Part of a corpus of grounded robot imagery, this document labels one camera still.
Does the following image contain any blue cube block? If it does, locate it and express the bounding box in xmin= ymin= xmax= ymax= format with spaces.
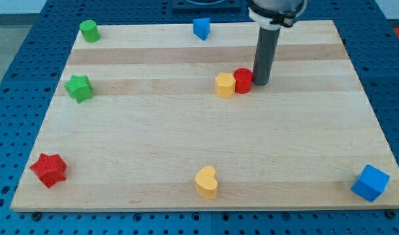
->
xmin=351 ymin=164 xmax=390 ymax=202

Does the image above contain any yellow hexagon block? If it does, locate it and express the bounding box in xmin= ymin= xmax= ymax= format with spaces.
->
xmin=215 ymin=72 xmax=236 ymax=99

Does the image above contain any red cylinder block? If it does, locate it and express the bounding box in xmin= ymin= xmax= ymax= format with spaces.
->
xmin=233 ymin=68 xmax=253 ymax=94

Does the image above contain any wooden board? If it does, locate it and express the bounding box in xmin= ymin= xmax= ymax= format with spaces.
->
xmin=10 ymin=20 xmax=399 ymax=212

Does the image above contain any yellow heart block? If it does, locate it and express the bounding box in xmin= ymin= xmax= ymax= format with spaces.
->
xmin=195 ymin=166 xmax=219 ymax=200

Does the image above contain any blue triangle block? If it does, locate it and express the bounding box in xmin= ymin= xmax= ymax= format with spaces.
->
xmin=193 ymin=18 xmax=210 ymax=40

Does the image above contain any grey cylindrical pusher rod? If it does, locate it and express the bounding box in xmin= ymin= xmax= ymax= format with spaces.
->
xmin=253 ymin=27 xmax=280 ymax=86

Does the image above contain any green star block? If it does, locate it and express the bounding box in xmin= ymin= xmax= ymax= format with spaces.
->
xmin=64 ymin=75 xmax=93 ymax=103

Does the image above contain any green cylinder block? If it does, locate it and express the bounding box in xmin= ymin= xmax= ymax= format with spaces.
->
xmin=79 ymin=20 xmax=101 ymax=42

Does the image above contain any red star block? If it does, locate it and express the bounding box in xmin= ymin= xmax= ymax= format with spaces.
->
xmin=29 ymin=153 xmax=67 ymax=188

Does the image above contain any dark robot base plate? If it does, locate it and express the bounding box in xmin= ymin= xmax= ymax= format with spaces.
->
xmin=172 ymin=0 xmax=242 ymax=12

